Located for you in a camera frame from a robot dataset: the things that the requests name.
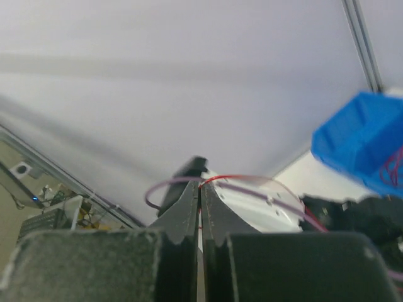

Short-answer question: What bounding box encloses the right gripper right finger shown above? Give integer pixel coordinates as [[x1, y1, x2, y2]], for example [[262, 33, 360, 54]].
[[200, 185, 400, 301]]

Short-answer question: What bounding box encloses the blue plastic divided bin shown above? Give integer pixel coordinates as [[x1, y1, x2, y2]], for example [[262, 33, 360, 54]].
[[310, 92, 402, 196]]

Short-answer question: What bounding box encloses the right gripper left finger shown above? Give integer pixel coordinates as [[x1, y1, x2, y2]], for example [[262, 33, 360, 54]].
[[1, 182, 199, 301]]

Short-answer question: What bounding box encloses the dark red thin wire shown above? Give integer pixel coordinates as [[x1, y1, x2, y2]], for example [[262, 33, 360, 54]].
[[379, 150, 403, 186]]

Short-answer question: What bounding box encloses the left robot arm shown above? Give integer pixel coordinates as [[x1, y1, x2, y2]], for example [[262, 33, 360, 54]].
[[212, 152, 402, 252]]

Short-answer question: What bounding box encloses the left aluminium frame post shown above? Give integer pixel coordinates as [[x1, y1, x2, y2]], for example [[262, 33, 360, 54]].
[[341, 0, 384, 93]]

